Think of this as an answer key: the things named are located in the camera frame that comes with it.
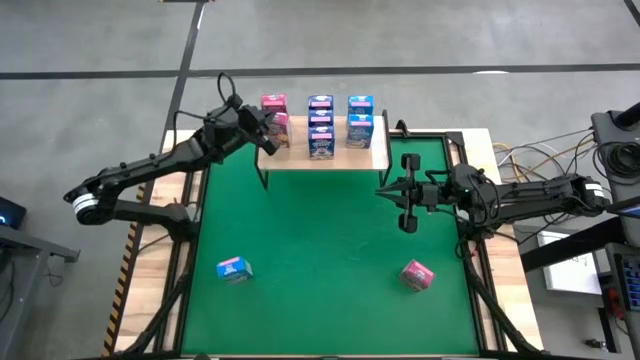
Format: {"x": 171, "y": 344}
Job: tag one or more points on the yellow black hazard strip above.
{"x": 122, "y": 285}

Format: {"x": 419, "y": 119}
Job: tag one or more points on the black beam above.
{"x": 565, "y": 247}

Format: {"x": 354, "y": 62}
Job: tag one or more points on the keypad panel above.
{"x": 631, "y": 282}

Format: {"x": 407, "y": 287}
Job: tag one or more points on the Raisin Bran cereal box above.
{"x": 417, "y": 275}
{"x": 281, "y": 131}
{"x": 274, "y": 101}

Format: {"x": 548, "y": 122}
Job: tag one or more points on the black device with blue light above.
{"x": 10, "y": 212}

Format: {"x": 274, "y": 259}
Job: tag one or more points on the Rice Krispies cereal box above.
{"x": 361, "y": 104}
{"x": 360, "y": 131}
{"x": 234, "y": 270}

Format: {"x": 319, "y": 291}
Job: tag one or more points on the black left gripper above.
{"x": 252, "y": 122}

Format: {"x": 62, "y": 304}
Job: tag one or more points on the black table frame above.
{"x": 478, "y": 320}

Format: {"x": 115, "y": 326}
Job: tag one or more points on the wooden shelf with black legs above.
{"x": 295, "y": 157}

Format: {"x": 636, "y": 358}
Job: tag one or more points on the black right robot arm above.
{"x": 540, "y": 195}

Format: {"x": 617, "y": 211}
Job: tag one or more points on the grey equipment stand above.
{"x": 607, "y": 130}

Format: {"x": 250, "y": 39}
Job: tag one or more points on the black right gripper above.
{"x": 410, "y": 195}

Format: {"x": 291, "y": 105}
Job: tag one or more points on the grey desk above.
{"x": 35, "y": 245}

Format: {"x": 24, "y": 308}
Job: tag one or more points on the white board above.
{"x": 570, "y": 272}

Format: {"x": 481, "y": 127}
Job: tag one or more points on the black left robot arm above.
{"x": 150, "y": 167}

